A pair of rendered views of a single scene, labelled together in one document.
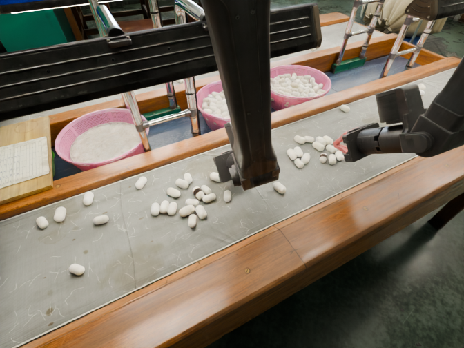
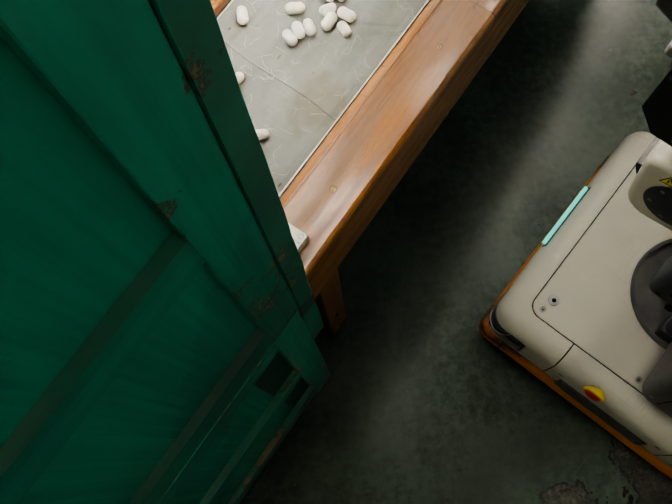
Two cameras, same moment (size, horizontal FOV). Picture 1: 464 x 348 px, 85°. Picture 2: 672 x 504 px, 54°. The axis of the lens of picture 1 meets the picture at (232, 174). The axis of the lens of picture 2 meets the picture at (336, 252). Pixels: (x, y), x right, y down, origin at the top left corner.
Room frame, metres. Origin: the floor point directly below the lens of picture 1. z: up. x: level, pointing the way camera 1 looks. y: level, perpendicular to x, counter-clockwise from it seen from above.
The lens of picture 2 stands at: (-0.33, 0.39, 1.74)
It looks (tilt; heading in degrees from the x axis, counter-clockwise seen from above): 73 degrees down; 341
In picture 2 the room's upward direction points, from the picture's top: 9 degrees counter-clockwise
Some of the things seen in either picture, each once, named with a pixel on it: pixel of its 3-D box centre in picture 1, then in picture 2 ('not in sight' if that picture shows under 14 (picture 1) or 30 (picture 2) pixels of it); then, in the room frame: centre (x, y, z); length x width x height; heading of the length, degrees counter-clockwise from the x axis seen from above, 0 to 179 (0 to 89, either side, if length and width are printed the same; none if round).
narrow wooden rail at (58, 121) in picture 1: (248, 82); not in sight; (1.03, -0.07, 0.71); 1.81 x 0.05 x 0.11; 117
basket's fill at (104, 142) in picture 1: (110, 147); not in sight; (0.61, 0.39, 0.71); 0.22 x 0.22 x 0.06
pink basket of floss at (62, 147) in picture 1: (108, 144); not in sight; (0.61, 0.39, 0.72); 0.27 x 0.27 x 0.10
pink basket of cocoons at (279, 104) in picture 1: (293, 90); not in sight; (0.94, -0.25, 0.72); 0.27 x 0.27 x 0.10
